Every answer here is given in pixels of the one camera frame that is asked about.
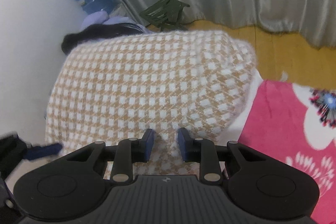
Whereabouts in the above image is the beige white houndstooth jacket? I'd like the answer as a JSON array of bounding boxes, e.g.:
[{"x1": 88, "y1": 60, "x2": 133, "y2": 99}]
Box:
[{"x1": 45, "y1": 30, "x2": 257, "y2": 175}]

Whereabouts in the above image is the dark green folding stool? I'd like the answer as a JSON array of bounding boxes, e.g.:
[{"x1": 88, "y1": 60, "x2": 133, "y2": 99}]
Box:
[{"x1": 139, "y1": 0, "x2": 190, "y2": 31}]

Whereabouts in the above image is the pink floral bed blanket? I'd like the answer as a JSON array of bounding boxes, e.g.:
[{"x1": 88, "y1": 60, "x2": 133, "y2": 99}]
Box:
[{"x1": 239, "y1": 80, "x2": 335, "y2": 223}]

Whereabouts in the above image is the purple black garment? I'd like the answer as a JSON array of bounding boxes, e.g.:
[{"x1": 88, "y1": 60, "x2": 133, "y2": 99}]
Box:
[{"x1": 61, "y1": 11, "x2": 153, "y2": 55}]

